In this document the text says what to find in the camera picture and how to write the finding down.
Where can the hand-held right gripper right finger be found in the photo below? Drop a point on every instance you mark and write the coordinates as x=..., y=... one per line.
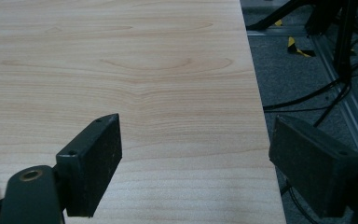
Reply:
x=310, y=168

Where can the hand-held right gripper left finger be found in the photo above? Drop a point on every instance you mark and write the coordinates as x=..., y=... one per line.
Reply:
x=90, y=168

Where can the yellow black floor tape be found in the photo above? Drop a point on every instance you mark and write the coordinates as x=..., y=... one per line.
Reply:
x=298, y=48

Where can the black metal stand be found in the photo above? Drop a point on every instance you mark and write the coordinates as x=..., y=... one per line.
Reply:
x=329, y=25

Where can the aluminium floor rail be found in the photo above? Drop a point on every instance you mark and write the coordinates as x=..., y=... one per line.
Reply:
x=338, y=87

